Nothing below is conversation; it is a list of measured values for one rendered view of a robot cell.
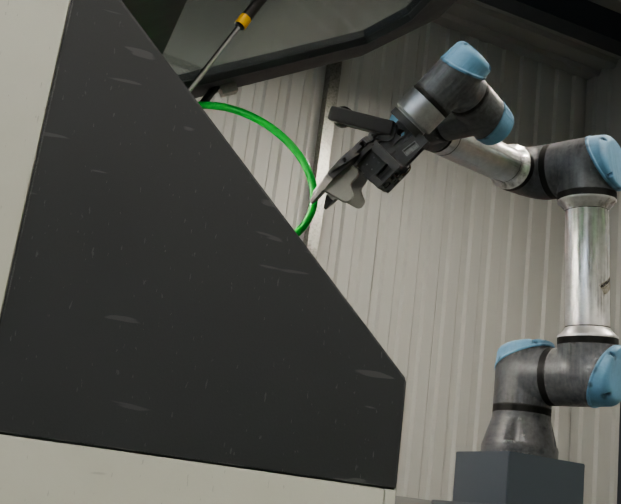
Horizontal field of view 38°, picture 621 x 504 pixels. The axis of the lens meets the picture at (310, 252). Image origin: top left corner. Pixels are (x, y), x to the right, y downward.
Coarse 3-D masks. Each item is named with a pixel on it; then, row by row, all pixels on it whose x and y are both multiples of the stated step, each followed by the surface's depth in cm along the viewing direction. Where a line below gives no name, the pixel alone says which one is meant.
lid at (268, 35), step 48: (144, 0) 150; (192, 0) 161; (240, 0) 169; (288, 0) 179; (336, 0) 189; (384, 0) 200; (432, 0) 207; (192, 48) 184; (240, 48) 195; (288, 48) 207; (336, 48) 217
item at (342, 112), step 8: (336, 112) 153; (344, 112) 153; (352, 112) 153; (336, 120) 153; (344, 120) 153; (352, 120) 152; (360, 120) 152; (368, 120) 152; (376, 120) 151; (384, 120) 151; (360, 128) 153; (368, 128) 152; (376, 128) 151; (384, 128) 151; (392, 128) 151
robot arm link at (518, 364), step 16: (512, 352) 183; (528, 352) 182; (544, 352) 180; (496, 368) 186; (512, 368) 182; (528, 368) 179; (496, 384) 184; (512, 384) 181; (528, 384) 179; (496, 400) 183; (512, 400) 180; (528, 400) 179; (544, 400) 179
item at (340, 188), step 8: (352, 168) 151; (328, 176) 151; (344, 176) 151; (352, 176) 151; (320, 184) 151; (328, 184) 151; (336, 184) 151; (344, 184) 151; (320, 192) 151; (328, 192) 151; (336, 192) 151; (344, 192) 151; (352, 192) 151; (312, 200) 152; (344, 200) 150
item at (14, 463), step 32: (0, 448) 114; (32, 448) 116; (64, 448) 117; (96, 448) 118; (0, 480) 113; (32, 480) 115; (64, 480) 116; (96, 480) 117; (128, 480) 119; (160, 480) 120; (192, 480) 121; (224, 480) 123; (256, 480) 124; (288, 480) 126; (320, 480) 127
